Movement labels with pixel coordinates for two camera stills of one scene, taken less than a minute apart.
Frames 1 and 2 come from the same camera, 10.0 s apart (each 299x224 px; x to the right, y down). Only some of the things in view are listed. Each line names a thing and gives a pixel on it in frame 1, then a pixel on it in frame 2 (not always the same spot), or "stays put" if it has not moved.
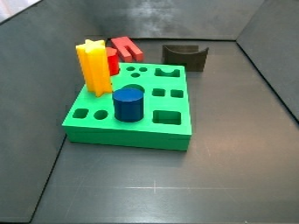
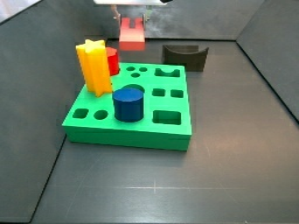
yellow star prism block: [95, 66] stays put
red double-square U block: [127, 49] to [133, 38]
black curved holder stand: [185, 54] stays put
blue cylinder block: [127, 100] stays put
